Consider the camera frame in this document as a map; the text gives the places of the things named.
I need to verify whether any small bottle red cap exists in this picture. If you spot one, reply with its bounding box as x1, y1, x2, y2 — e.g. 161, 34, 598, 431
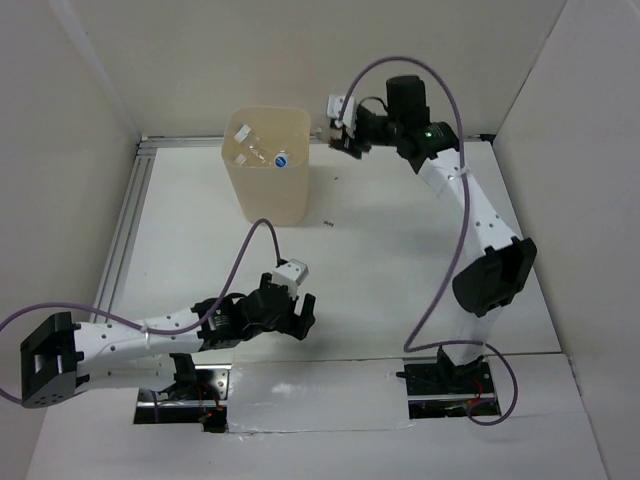
315, 127, 344, 150

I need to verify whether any clear bottle white cap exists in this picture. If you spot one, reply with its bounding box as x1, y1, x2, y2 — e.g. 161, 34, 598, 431
244, 143, 290, 169

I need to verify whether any clear bottle diagonal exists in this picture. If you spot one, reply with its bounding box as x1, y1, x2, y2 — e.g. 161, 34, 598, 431
233, 124, 269, 158

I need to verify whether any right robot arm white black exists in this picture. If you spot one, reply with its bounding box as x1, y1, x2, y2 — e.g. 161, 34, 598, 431
327, 75, 537, 392

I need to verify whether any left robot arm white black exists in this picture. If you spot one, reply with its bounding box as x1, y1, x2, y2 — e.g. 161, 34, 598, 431
19, 272, 316, 409

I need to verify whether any beige plastic bin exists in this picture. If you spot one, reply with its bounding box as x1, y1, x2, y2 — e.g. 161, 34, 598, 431
221, 106, 311, 226

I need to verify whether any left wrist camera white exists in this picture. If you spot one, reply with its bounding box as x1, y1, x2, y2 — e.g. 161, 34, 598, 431
271, 259, 309, 299

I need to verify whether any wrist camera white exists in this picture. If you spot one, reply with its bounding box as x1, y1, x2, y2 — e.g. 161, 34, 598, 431
326, 94, 356, 134
271, 259, 309, 299

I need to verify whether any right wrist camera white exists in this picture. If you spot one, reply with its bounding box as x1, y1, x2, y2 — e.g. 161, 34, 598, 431
326, 94, 356, 134

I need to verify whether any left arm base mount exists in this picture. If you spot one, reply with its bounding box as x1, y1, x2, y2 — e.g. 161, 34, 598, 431
133, 354, 231, 434

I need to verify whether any aluminium frame rail back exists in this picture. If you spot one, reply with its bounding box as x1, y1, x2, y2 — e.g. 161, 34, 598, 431
137, 132, 494, 149

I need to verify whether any aluminium frame rail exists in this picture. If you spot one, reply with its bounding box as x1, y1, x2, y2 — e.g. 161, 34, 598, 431
137, 132, 494, 149
94, 141, 157, 312

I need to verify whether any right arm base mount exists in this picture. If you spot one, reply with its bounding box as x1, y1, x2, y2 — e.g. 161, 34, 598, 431
395, 347, 501, 420

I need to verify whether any aluminium frame rail left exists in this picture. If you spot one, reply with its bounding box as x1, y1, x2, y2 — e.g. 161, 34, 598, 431
94, 141, 157, 312

